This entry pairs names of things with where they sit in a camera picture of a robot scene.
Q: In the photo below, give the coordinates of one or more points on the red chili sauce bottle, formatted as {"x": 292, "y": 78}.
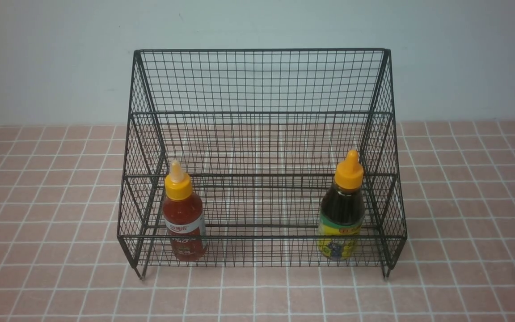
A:
{"x": 183, "y": 215}

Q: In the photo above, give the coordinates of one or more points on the black wire mesh shelf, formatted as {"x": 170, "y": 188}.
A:
{"x": 260, "y": 132}

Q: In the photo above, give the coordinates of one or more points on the dark soy sauce bottle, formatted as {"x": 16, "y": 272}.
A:
{"x": 342, "y": 210}

